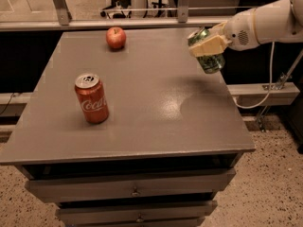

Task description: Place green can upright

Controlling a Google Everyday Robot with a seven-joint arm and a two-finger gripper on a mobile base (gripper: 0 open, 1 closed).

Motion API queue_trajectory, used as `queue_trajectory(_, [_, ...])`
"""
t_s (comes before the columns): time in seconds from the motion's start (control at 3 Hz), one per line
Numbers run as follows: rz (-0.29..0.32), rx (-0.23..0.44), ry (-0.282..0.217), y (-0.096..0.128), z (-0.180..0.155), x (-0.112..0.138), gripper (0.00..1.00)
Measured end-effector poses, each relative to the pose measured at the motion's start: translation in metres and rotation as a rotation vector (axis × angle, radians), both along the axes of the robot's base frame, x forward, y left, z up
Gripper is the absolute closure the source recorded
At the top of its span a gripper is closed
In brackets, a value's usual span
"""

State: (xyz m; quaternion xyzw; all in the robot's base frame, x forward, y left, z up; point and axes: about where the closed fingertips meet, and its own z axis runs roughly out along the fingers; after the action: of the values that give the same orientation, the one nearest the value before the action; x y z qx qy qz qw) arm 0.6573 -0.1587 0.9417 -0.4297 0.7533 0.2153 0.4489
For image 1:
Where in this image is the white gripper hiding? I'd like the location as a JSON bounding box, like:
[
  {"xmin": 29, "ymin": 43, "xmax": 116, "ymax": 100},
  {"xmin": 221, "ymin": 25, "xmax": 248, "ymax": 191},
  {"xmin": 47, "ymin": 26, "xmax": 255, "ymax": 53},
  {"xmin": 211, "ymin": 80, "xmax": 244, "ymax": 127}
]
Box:
[{"xmin": 188, "ymin": 9, "xmax": 259, "ymax": 58}]

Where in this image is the green soda can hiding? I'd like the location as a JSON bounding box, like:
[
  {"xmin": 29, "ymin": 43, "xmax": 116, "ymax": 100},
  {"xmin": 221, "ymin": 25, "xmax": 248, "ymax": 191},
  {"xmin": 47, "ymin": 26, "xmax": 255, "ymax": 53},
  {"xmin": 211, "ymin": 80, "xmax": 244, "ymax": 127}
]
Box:
[{"xmin": 187, "ymin": 27, "xmax": 225, "ymax": 74}]

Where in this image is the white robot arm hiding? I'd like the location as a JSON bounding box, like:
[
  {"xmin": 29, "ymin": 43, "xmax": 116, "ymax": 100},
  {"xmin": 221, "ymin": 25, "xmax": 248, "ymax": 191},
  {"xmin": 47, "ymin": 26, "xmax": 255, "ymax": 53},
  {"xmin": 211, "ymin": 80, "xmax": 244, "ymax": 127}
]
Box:
[{"xmin": 188, "ymin": 0, "xmax": 303, "ymax": 58}]

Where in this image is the red Coca-Cola can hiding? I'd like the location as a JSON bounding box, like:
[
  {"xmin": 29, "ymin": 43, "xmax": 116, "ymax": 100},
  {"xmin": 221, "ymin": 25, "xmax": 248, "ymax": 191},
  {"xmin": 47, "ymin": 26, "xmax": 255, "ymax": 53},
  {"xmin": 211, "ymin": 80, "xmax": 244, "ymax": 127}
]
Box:
[{"xmin": 75, "ymin": 73, "xmax": 109, "ymax": 124}]

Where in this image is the black office chair base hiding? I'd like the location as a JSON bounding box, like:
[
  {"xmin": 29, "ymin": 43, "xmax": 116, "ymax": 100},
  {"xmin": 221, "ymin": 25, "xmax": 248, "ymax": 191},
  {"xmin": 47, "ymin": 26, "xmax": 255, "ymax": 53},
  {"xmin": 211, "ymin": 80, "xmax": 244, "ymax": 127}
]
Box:
[{"xmin": 99, "ymin": 0, "xmax": 150, "ymax": 20}]

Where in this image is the red apple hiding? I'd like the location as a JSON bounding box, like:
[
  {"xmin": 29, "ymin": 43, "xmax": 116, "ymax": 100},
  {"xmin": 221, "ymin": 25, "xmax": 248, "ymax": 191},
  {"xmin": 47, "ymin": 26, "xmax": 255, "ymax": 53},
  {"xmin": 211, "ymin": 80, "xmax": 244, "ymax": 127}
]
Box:
[{"xmin": 106, "ymin": 26, "xmax": 126, "ymax": 49}]

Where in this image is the grey drawer cabinet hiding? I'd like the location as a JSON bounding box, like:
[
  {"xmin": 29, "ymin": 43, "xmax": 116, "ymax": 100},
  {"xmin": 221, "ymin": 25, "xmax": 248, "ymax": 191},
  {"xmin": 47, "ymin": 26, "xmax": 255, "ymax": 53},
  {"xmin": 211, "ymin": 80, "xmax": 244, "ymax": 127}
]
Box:
[{"xmin": 0, "ymin": 28, "xmax": 254, "ymax": 227}]

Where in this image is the upper grey drawer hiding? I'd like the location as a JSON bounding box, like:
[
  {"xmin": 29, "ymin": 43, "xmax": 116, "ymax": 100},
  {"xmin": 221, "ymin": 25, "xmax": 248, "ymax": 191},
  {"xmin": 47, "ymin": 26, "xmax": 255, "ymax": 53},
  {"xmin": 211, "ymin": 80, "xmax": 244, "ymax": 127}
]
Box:
[{"xmin": 26, "ymin": 168, "xmax": 236, "ymax": 202}]

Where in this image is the grey drawer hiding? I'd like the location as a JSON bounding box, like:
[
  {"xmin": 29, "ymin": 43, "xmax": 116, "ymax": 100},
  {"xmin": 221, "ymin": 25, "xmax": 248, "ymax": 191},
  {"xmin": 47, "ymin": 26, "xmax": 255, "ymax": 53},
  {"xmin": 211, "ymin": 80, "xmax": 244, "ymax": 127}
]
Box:
[
  {"xmin": 26, "ymin": 168, "xmax": 236, "ymax": 202},
  {"xmin": 56, "ymin": 201, "xmax": 217, "ymax": 225}
]

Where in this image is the lower grey drawer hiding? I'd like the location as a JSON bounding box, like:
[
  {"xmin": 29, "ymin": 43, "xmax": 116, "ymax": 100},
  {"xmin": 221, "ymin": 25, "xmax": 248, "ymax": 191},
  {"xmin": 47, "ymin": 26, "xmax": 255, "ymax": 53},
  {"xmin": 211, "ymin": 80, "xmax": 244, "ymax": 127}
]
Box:
[{"xmin": 56, "ymin": 201, "xmax": 217, "ymax": 225}]

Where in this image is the white cable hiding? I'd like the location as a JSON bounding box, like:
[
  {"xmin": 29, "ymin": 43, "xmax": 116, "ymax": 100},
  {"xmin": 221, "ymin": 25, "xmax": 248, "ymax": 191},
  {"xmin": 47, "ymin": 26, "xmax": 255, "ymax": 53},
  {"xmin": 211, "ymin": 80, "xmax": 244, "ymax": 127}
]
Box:
[{"xmin": 234, "ymin": 41, "xmax": 276, "ymax": 110}]

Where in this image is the metal window rail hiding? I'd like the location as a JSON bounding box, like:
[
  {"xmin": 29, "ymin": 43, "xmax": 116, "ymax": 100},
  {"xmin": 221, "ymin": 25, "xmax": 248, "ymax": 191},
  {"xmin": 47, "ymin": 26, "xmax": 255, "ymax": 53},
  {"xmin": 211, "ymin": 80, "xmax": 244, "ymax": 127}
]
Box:
[{"xmin": 0, "ymin": 0, "xmax": 241, "ymax": 32}]

